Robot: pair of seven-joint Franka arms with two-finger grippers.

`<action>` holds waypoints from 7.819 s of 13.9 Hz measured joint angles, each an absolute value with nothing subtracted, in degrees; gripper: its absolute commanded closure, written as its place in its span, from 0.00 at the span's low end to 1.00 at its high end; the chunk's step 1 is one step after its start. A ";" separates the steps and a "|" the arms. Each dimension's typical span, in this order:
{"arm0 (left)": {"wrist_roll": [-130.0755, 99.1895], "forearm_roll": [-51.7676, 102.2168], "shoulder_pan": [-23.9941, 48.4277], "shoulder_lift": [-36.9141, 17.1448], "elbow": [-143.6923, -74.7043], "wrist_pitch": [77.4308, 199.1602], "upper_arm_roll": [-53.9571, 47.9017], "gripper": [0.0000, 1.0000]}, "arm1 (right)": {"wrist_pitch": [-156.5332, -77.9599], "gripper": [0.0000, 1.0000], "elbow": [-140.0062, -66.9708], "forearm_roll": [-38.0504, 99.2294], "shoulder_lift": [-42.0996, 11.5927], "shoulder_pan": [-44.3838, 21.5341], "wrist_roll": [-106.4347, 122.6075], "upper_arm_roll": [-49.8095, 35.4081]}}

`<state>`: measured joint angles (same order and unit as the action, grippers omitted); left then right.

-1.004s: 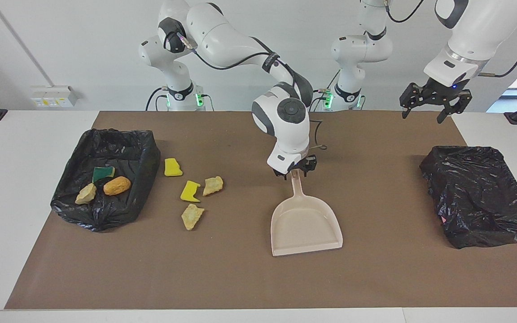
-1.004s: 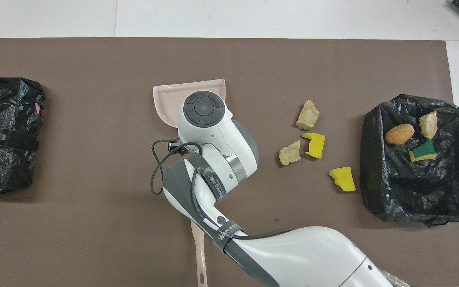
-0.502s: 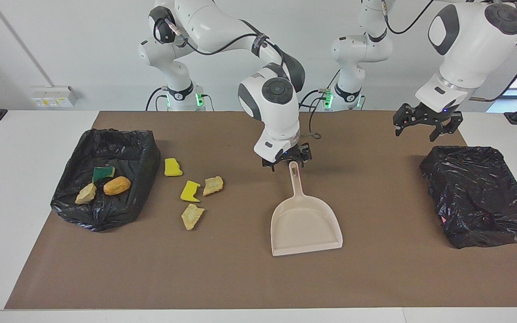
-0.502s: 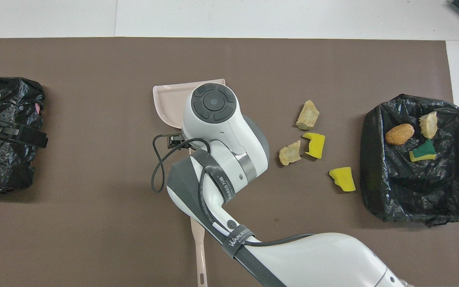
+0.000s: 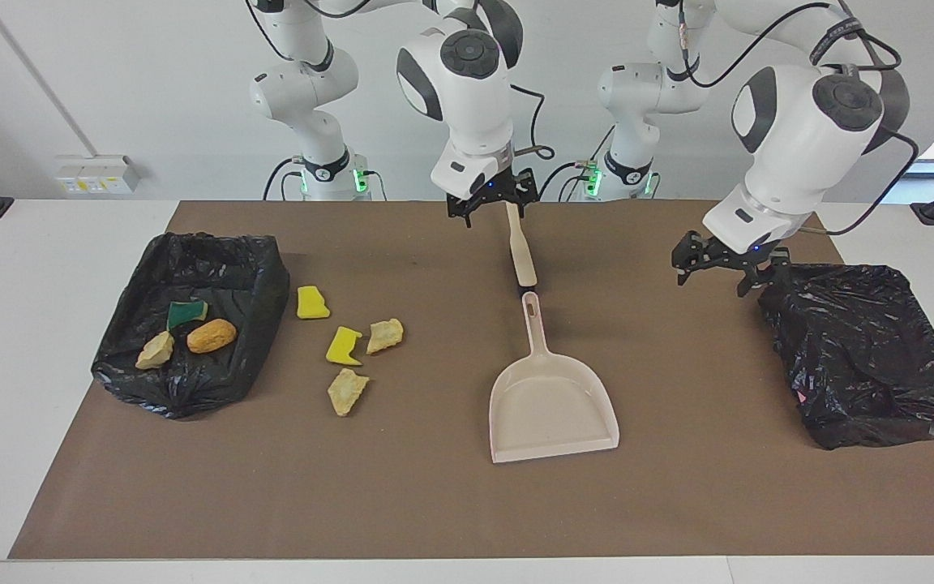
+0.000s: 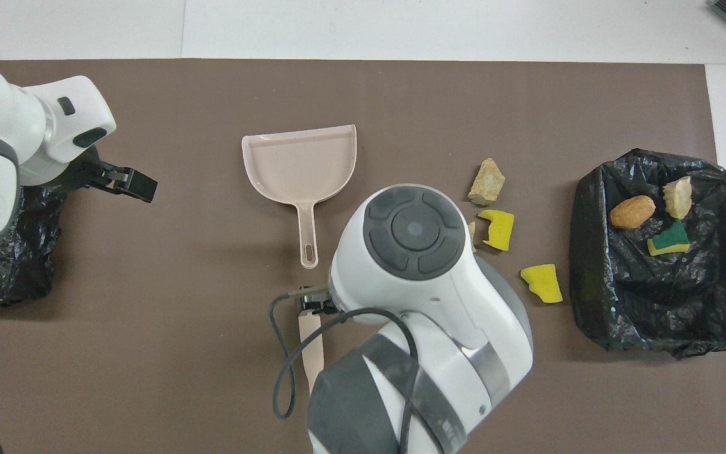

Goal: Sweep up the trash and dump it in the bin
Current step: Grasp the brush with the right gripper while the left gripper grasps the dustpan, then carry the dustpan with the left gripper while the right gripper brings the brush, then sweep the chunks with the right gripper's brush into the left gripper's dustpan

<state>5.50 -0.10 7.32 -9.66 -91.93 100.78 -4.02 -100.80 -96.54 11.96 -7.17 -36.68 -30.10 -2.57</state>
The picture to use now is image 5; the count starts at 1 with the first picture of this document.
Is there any brown bread roll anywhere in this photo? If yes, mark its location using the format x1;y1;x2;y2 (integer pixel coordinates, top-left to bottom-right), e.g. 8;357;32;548
186;318;238;354

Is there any white wall socket box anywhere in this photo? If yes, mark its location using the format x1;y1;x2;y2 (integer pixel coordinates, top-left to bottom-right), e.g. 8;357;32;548
56;155;140;195

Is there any brown table mat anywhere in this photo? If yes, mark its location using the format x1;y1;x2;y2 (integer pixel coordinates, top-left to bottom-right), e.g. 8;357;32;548
9;200;934;560

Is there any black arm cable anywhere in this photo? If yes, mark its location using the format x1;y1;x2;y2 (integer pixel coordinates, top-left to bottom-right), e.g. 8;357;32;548
676;0;920;238
244;0;557;161

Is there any beige plastic dustpan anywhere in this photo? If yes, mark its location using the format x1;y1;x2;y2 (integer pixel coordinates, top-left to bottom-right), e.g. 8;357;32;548
489;292;621;465

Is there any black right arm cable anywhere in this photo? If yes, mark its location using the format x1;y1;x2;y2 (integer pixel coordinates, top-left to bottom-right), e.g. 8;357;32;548
244;0;557;161

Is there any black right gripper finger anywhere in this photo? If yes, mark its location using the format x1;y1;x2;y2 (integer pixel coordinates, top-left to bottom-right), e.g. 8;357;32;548
446;195;478;230
514;168;538;220

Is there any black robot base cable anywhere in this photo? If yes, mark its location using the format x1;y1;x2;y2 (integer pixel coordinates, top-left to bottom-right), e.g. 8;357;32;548
536;158;598;202
263;157;306;201

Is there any beige bread chunk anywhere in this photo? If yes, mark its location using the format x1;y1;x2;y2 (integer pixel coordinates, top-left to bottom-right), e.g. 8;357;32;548
366;318;405;355
328;368;371;418

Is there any yellow sponge piece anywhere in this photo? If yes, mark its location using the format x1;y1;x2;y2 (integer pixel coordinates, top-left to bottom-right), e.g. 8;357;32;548
325;326;364;367
297;286;332;320
167;301;210;332

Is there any black bag lined bin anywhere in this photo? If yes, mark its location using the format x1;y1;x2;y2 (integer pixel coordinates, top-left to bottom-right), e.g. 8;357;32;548
92;232;291;420
758;263;934;451

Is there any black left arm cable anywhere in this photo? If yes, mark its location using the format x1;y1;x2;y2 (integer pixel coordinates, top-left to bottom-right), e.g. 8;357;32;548
676;0;920;238

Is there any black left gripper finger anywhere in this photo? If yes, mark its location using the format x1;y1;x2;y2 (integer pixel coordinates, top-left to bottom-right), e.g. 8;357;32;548
736;247;793;298
671;230;709;287

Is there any orange striped bread piece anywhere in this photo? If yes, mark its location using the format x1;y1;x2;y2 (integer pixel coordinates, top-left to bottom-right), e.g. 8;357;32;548
135;330;176;371

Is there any beige brush with black bristles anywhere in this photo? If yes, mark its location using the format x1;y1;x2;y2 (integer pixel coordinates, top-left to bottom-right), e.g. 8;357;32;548
504;201;539;296

